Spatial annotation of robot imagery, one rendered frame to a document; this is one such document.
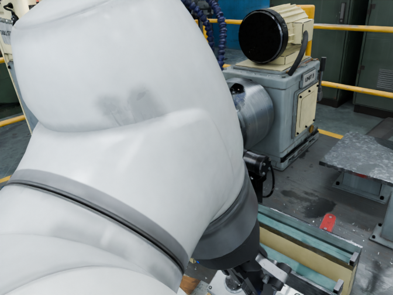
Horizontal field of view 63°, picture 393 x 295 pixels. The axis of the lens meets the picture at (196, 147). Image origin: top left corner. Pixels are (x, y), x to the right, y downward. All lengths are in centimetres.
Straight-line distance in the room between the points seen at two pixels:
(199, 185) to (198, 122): 3
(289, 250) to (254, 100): 46
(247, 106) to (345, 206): 45
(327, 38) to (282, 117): 282
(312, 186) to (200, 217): 105
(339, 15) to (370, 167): 286
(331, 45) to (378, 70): 55
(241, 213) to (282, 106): 92
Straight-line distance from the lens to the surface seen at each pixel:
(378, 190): 120
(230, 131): 19
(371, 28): 286
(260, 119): 105
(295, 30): 125
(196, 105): 16
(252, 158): 88
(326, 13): 392
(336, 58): 392
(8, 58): 117
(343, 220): 108
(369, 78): 383
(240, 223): 25
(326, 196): 117
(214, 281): 55
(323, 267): 84
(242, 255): 30
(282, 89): 113
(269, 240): 87
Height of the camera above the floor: 148
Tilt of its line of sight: 28 degrees down
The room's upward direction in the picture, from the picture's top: 5 degrees counter-clockwise
